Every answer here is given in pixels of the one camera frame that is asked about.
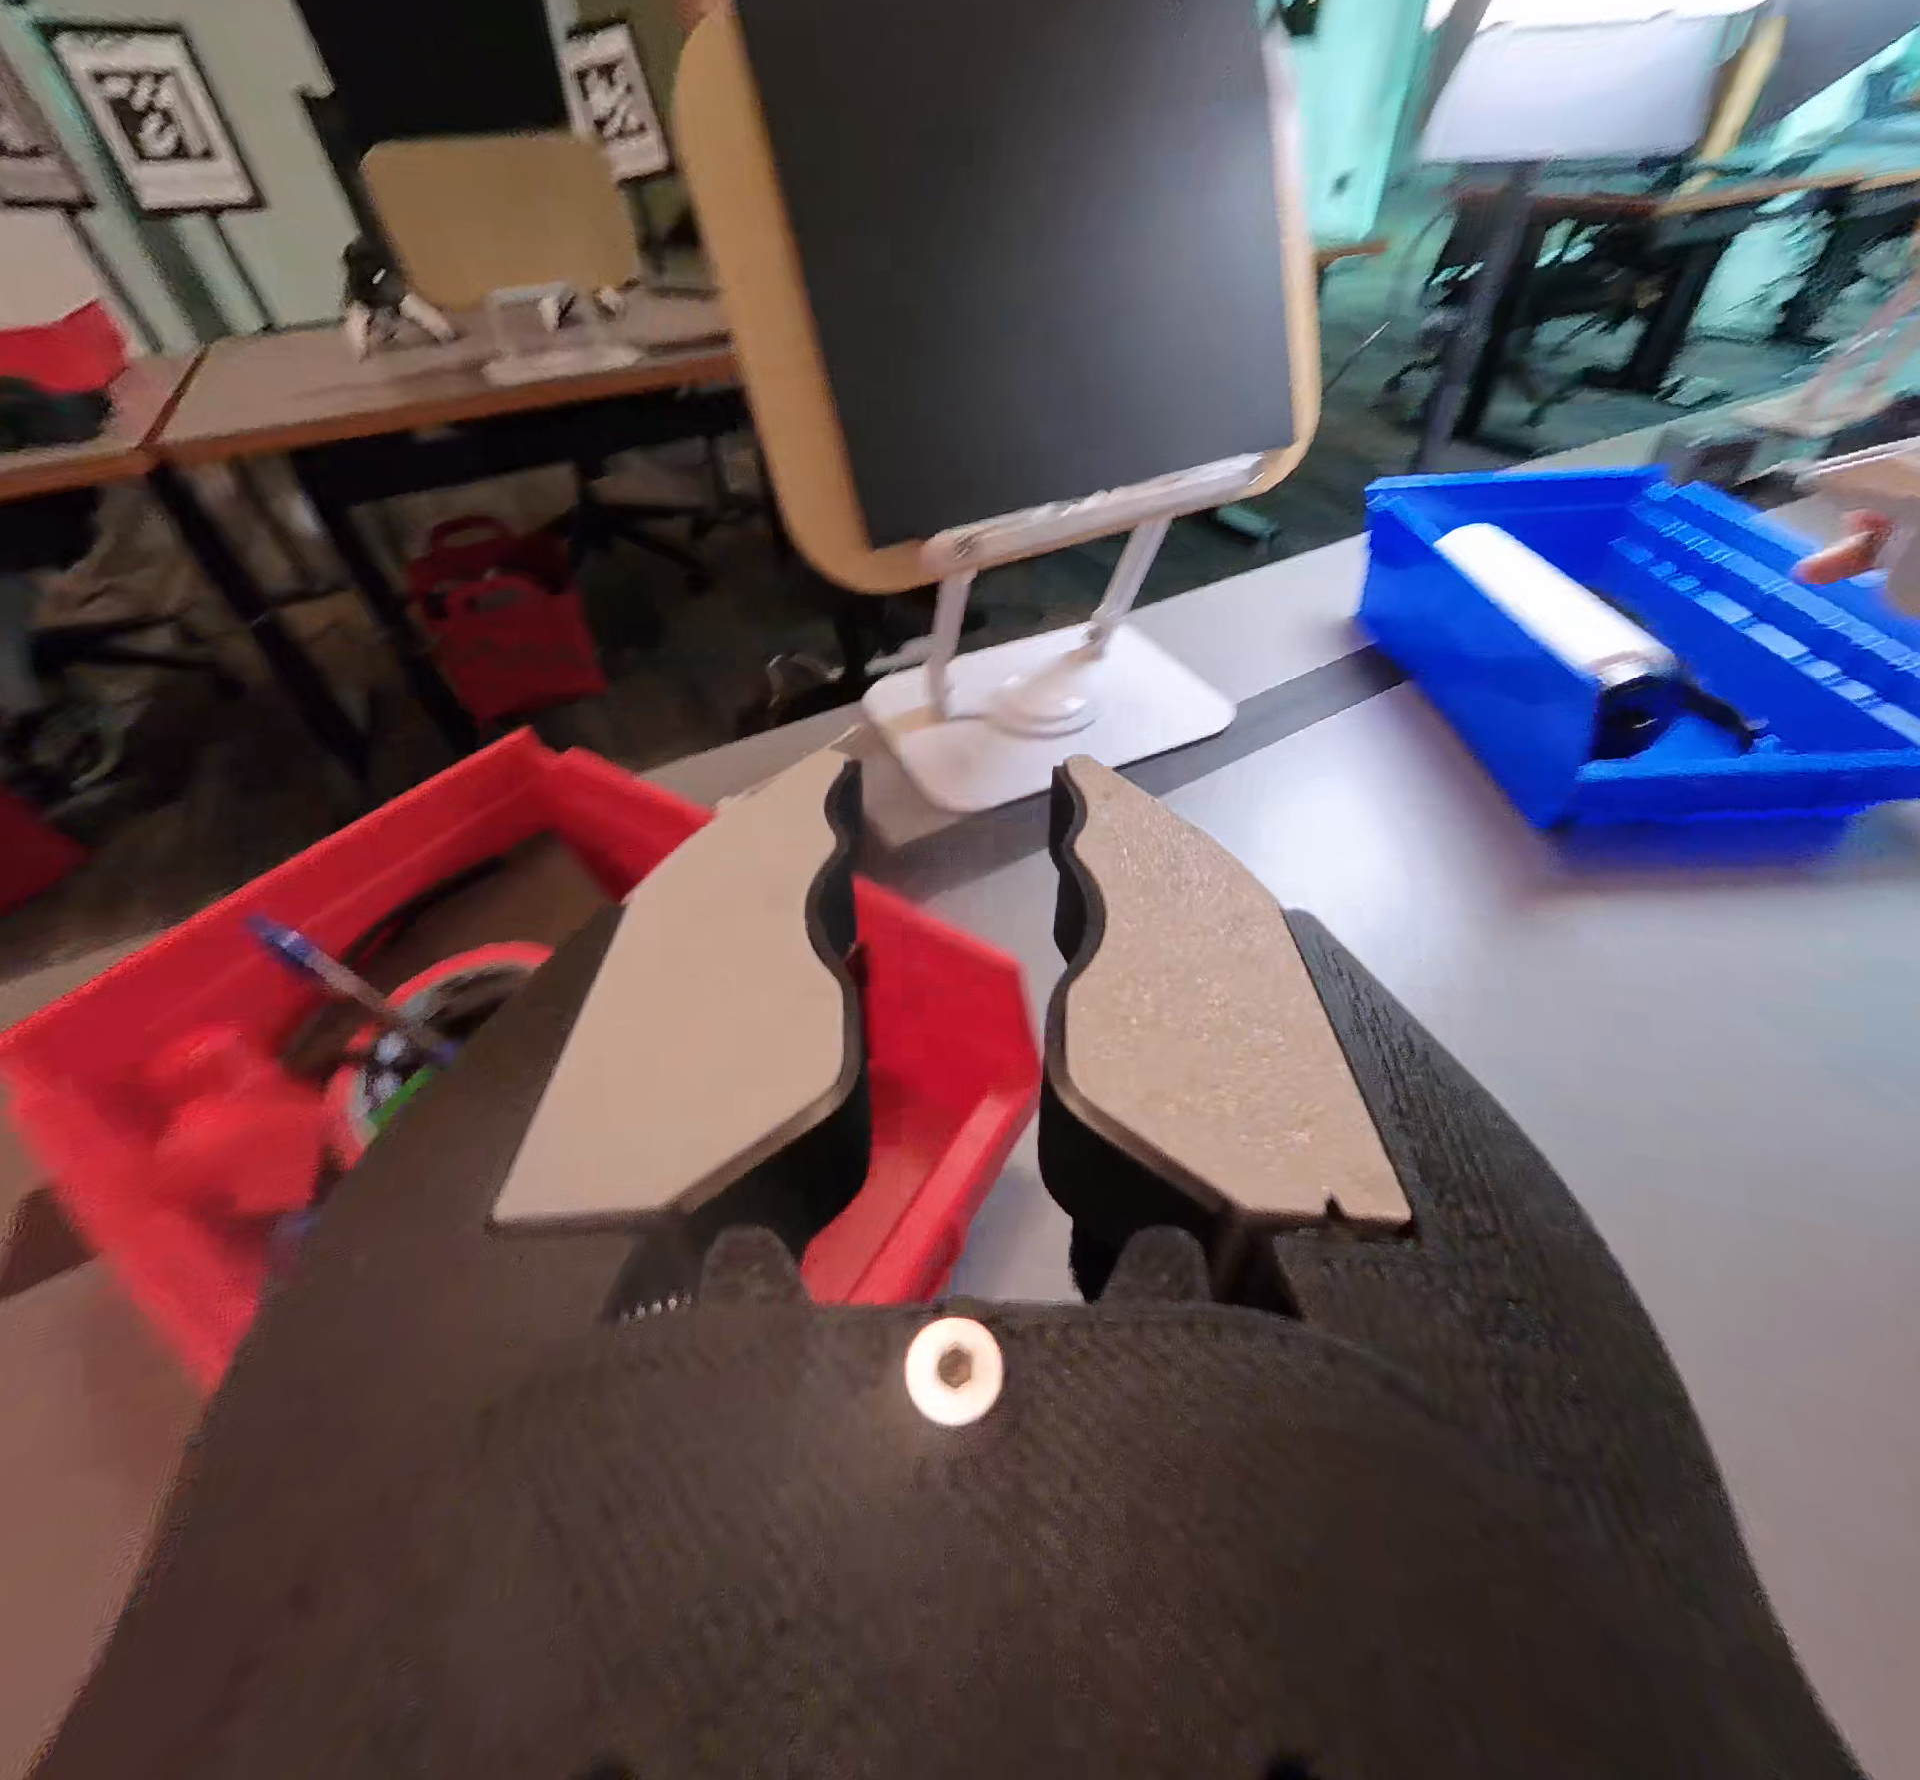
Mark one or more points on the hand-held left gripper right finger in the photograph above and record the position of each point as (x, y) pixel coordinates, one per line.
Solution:
(1201, 1029)

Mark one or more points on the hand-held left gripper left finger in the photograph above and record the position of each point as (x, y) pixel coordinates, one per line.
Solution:
(706, 1029)

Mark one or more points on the red plastic bin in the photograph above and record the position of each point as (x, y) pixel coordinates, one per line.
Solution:
(930, 999)

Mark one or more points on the blue pen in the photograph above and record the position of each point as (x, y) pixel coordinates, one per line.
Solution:
(322, 971)

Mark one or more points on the blue plastic bin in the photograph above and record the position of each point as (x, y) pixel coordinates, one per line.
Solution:
(1440, 580)

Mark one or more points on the red tape roll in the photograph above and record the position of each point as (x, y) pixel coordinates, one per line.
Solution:
(466, 962)

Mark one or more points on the black tape strip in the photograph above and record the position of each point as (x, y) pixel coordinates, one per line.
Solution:
(1305, 707)

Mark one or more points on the red bag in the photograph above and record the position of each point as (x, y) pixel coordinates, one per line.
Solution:
(509, 640)

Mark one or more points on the white lint roller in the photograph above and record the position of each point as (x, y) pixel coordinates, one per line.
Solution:
(1530, 595)

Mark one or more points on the grey desk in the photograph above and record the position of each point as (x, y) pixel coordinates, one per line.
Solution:
(300, 386)

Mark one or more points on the brown desk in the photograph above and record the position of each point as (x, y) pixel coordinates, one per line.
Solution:
(151, 415)

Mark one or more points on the plain wooden board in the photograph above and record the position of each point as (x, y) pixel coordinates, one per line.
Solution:
(495, 213)

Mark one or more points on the black board with wooden rim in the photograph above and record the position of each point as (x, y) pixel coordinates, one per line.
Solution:
(989, 188)

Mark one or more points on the dark bundle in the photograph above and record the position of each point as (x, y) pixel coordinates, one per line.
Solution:
(46, 415)

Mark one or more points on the wooden desk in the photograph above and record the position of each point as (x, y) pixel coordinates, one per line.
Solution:
(1590, 197)

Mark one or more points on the black white tag sign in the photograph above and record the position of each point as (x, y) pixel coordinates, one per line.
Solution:
(151, 114)
(30, 130)
(617, 101)

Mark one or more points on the red cloth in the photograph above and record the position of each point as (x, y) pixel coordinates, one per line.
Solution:
(60, 347)

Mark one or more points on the white panel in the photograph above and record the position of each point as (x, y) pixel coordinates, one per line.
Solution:
(1577, 85)

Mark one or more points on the black wall panel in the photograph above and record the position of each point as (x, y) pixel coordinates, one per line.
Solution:
(422, 40)

